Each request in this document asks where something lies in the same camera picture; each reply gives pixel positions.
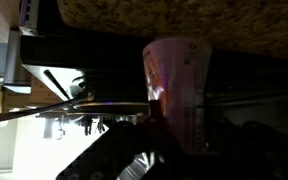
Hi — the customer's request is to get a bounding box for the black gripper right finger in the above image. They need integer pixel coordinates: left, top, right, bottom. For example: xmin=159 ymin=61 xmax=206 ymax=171
xmin=186 ymin=117 xmax=288 ymax=180

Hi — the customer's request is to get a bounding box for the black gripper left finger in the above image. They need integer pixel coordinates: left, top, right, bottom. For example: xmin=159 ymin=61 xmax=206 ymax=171
xmin=55 ymin=100 xmax=183 ymax=180

